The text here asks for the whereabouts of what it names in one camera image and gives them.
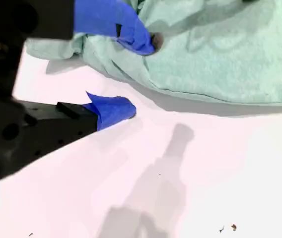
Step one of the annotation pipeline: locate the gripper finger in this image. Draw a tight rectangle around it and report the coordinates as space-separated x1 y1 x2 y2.
0 91 137 184
28 0 165 56

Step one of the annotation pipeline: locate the pale green T-shirt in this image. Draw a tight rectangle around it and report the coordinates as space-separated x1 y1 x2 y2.
24 0 282 107

